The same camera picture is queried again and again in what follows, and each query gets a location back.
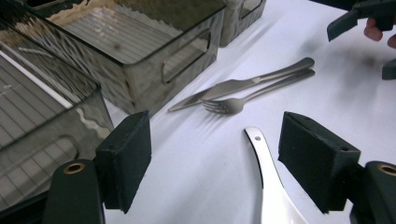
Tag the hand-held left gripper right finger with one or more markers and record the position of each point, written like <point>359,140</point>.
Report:
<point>317,161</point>

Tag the steel table knife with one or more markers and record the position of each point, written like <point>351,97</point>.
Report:
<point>230,87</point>

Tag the white ceramic spoon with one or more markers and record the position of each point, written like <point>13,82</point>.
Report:
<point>274,193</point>

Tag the white chopstick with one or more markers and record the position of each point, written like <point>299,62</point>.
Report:
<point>37,81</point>

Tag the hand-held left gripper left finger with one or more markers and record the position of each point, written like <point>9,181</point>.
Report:
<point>124,161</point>

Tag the smoky transparent plastic bin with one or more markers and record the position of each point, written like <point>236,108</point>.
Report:
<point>37,124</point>
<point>236,21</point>
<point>140,77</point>

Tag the steel fork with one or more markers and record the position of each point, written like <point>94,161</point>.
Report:
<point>230,105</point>

